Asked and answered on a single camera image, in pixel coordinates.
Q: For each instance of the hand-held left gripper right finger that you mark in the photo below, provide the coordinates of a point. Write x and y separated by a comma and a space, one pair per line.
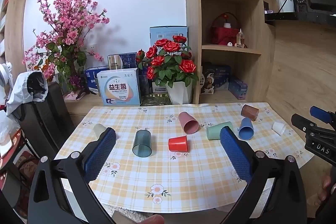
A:
236, 155

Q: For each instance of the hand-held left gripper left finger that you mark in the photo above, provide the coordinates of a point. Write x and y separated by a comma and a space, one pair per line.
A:
101, 154

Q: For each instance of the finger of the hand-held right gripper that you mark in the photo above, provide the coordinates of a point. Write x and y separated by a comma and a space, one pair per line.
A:
302, 121
319, 113

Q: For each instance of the small white cup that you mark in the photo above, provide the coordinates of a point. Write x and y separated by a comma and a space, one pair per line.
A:
278, 127

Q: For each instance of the cream cup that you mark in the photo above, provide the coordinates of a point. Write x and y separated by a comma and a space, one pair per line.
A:
99, 130

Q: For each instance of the blue cup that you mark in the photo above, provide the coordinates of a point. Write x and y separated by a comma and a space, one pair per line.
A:
246, 130

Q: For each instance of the green cup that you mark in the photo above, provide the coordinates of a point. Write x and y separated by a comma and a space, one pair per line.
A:
215, 130

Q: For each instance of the transparent teal cup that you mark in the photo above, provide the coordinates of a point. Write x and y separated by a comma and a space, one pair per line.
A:
142, 144

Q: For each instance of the brown cup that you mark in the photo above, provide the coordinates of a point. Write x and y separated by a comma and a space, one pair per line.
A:
250, 112

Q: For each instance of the pink cup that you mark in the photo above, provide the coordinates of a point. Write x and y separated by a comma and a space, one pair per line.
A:
187, 123

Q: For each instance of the red cup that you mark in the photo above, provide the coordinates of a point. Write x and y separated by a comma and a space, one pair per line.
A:
178, 144

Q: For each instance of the person's right hand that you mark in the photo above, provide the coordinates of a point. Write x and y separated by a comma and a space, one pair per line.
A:
326, 183

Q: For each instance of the small black tripod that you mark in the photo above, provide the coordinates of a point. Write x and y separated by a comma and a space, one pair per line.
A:
86, 91

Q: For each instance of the black chair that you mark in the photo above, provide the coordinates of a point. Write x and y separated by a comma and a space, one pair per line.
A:
50, 113

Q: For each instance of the small blue box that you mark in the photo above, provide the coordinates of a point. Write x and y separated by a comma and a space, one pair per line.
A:
237, 88

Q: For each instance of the yellow checked floral tablecloth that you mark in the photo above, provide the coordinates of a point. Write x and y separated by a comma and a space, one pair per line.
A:
170, 174

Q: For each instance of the white box orange circle print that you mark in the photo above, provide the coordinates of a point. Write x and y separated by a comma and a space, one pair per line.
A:
119, 88

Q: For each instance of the gold patterned tray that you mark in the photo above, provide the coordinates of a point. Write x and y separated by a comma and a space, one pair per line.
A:
153, 100

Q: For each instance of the blue and white box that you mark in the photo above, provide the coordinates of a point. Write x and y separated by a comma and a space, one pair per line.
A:
90, 79

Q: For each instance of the dark blue moon print box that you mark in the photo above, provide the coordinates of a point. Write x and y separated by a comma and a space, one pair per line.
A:
216, 77

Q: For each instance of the white plastic bag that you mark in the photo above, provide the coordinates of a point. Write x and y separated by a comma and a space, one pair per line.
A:
8, 127

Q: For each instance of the dark blue patterned box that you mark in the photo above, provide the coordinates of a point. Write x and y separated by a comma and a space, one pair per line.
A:
130, 60

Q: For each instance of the grey jacket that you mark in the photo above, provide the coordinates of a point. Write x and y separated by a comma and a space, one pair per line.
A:
19, 92

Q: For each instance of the small glass bottle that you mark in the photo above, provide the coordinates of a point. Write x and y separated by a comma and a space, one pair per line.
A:
240, 39

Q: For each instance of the red rose plant white pot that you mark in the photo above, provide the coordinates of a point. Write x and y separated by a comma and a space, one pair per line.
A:
170, 64

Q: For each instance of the red woven basket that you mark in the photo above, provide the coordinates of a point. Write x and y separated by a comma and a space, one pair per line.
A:
223, 33

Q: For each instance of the white fan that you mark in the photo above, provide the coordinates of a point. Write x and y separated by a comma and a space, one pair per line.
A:
4, 74

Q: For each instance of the pink blossom flower arrangement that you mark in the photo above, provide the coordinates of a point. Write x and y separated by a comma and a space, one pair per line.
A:
65, 29

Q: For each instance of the tall light blue box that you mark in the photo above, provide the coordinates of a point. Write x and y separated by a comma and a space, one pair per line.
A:
164, 33

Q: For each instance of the wooden shelf unit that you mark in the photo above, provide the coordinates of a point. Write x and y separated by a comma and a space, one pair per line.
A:
193, 3

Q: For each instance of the white wall socket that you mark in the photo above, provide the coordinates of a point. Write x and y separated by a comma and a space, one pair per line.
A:
93, 49

